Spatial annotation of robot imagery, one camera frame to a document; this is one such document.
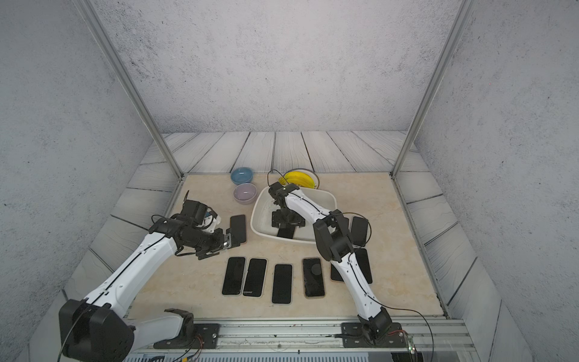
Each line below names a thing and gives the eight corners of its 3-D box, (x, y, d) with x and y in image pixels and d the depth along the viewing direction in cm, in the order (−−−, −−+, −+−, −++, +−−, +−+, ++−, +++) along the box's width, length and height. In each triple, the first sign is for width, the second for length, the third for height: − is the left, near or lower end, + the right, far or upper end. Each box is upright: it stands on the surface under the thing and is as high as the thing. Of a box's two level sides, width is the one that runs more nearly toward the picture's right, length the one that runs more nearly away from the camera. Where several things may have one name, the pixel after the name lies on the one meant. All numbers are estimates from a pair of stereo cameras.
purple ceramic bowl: (234, 206, 109) (231, 198, 105) (237, 190, 116) (235, 182, 111) (255, 206, 109) (254, 198, 105) (258, 190, 116) (256, 182, 111)
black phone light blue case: (222, 294, 84) (221, 292, 82) (229, 259, 93) (228, 257, 91) (240, 294, 84) (238, 292, 82) (245, 259, 93) (244, 257, 91)
